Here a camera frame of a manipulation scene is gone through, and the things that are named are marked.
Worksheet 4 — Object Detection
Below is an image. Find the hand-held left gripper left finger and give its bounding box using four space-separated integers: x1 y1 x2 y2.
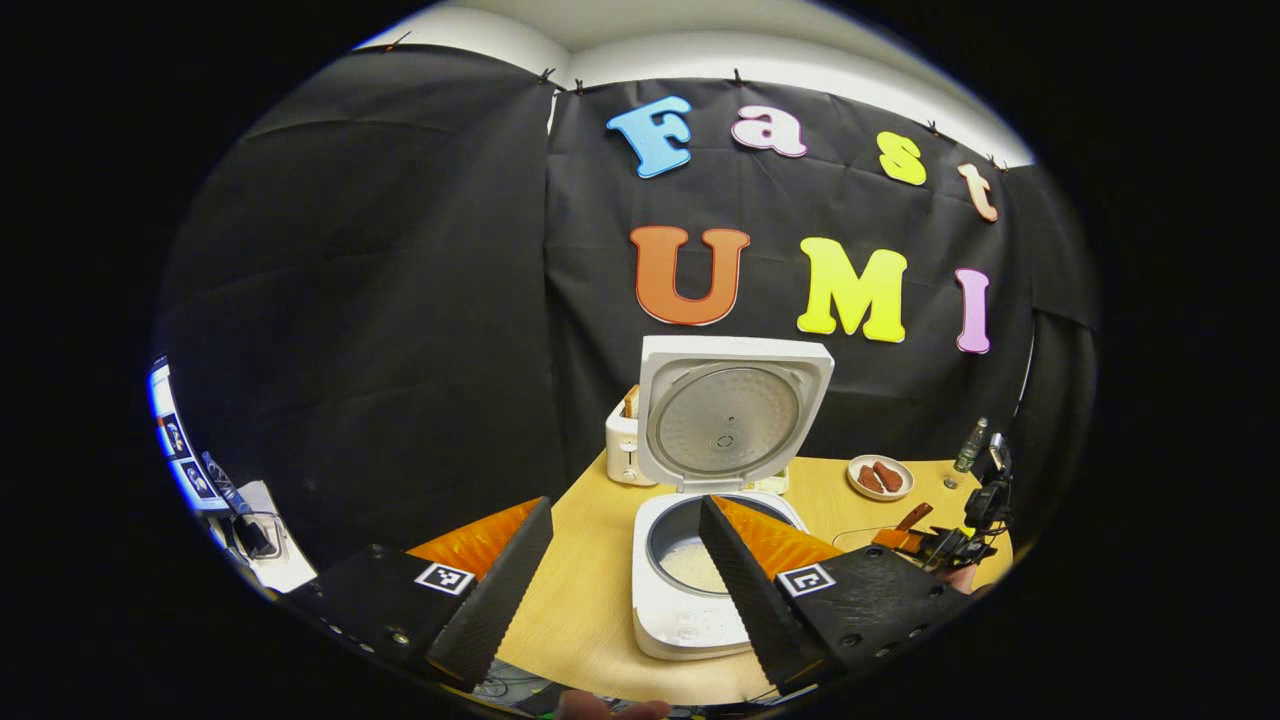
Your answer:
285 497 554 691

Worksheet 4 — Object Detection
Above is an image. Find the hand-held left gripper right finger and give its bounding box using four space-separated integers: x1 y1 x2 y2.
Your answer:
697 495 971 696

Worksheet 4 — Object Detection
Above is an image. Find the white rice cooker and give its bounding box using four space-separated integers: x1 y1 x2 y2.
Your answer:
632 335 836 661

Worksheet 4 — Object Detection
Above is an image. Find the green glass bottle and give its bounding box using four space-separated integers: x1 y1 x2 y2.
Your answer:
953 417 990 474

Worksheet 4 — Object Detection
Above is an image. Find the white plate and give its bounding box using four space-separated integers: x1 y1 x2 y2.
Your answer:
846 455 915 502

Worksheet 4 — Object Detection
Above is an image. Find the white toaster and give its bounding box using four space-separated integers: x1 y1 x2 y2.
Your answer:
605 385 658 488

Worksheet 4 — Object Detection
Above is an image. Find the white side table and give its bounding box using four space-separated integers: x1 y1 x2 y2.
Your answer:
215 480 316 591

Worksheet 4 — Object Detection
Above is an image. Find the black device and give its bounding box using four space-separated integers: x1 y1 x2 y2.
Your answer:
232 512 276 559

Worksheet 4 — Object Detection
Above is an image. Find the clear water bottle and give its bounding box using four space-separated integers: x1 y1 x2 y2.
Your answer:
203 452 241 516

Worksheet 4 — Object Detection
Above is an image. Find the black backdrop cloth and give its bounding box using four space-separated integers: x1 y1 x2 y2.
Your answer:
155 45 1099 571

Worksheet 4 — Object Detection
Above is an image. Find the wall screen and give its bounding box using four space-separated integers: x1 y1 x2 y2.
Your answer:
150 360 216 511

